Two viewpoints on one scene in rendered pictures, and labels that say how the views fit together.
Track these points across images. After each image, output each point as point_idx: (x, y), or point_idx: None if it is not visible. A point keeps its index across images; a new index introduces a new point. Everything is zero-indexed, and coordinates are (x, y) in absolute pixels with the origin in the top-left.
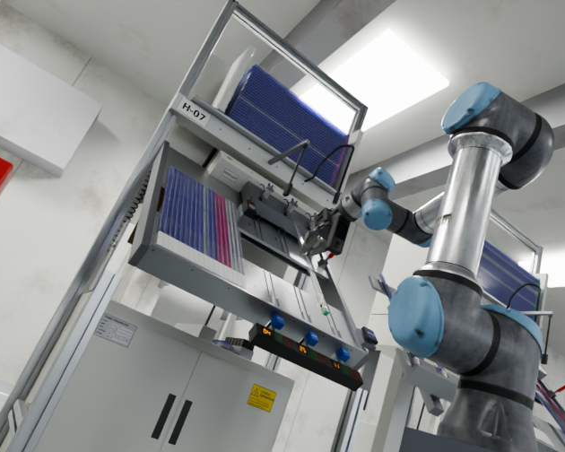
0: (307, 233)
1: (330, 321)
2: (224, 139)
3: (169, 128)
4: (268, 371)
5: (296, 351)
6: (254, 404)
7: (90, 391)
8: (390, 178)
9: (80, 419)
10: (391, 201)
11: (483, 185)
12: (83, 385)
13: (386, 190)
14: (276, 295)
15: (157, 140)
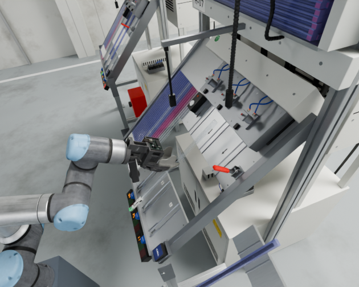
0: (169, 147)
1: (164, 219)
2: (214, 17)
3: (202, 22)
4: (217, 217)
5: (130, 213)
6: (215, 226)
7: (183, 171)
8: (67, 149)
9: (184, 177)
10: (67, 172)
11: None
12: (182, 168)
13: (84, 155)
14: (150, 181)
15: None
